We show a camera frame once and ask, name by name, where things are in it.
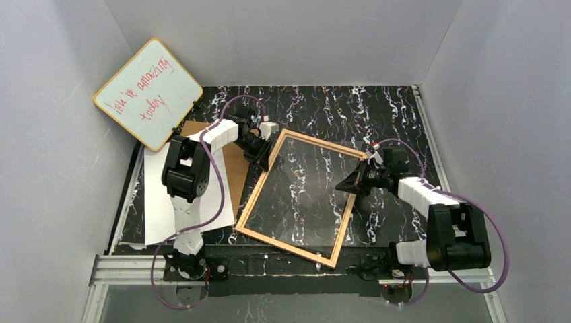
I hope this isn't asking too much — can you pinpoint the brown frame backing board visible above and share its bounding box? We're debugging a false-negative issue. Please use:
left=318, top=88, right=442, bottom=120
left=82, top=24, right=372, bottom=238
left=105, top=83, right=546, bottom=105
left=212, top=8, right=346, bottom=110
left=201, top=143, right=249, bottom=221

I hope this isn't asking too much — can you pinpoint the clear frame glass sheet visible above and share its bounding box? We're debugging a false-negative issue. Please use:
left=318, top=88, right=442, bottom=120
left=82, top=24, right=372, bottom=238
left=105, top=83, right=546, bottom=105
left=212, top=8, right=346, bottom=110
left=244, top=136, right=360, bottom=259

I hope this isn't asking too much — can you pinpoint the wooden picture frame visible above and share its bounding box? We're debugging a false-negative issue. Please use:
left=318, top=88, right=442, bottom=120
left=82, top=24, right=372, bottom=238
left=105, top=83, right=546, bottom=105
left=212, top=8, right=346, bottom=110
left=236, top=129, right=366, bottom=268

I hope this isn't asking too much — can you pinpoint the printed colour photo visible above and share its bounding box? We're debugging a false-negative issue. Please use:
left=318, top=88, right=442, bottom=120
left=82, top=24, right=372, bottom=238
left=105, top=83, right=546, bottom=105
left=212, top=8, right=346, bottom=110
left=143, top=144, right=235, bottom=246

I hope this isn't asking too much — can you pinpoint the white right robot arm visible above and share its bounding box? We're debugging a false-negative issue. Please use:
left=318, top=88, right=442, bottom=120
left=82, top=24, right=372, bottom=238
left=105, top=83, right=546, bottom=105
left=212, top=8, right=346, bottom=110
left=335, top=147, right=491, bottom=271

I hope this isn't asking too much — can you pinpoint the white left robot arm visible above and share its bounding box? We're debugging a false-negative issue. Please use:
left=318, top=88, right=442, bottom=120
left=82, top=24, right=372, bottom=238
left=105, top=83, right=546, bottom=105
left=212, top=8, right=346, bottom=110
left=161, top=106, right=279, bottom=256

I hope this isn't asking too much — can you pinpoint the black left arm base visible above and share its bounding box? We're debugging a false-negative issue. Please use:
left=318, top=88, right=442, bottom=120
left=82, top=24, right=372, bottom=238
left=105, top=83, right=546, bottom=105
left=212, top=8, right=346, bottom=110
left=163, top=254, right=230, bottom=282

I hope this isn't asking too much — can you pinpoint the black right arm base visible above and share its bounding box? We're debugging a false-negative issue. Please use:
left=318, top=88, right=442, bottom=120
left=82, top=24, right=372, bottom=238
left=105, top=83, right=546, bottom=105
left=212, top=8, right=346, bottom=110
left=356, top=255, right=421, bottom=284

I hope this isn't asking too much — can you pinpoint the yellow-edged whiteboard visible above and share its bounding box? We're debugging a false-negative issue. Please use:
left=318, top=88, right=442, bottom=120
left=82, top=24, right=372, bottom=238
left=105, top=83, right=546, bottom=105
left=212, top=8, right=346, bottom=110
left=93, top=38, right=203, bottom=151

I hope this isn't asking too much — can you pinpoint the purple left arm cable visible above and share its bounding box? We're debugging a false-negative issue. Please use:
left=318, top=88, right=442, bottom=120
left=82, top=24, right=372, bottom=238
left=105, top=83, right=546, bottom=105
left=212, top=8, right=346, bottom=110
left=150, top=94, right=269, bottom=312

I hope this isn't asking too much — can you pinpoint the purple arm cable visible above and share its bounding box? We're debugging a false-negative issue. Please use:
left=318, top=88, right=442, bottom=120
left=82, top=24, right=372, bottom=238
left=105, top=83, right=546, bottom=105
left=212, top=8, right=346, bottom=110
left=371, top=138, right=510, bottom=308
left=150, top=94, right=269, bottom=312

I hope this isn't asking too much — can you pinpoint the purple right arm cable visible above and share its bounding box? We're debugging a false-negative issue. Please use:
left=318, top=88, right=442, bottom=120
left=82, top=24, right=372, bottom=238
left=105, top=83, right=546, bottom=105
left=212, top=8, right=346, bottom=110
left=371, top=138, right=510, bottom=308

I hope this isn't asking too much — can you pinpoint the aluminium mounting rail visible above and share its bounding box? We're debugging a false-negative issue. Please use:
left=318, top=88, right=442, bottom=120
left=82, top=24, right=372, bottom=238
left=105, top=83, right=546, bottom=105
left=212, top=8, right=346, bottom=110
left=89, top=252, right=497, bottom=287

